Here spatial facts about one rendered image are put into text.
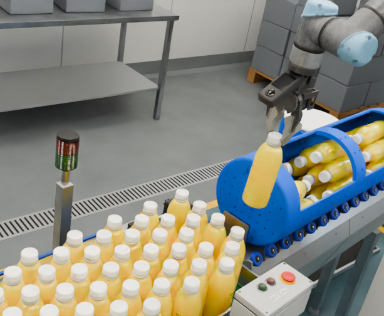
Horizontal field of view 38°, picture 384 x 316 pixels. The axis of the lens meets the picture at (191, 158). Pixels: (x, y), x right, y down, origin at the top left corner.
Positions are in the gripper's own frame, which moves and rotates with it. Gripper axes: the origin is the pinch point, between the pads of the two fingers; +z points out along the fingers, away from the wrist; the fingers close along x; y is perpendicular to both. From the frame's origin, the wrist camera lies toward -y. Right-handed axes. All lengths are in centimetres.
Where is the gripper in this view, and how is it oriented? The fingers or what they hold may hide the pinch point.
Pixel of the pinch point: (275, 137)
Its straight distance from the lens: 143.9
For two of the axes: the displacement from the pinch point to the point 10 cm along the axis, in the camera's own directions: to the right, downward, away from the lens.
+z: -1.9, 8.3, 5.2
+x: -6.5, -5.0, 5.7
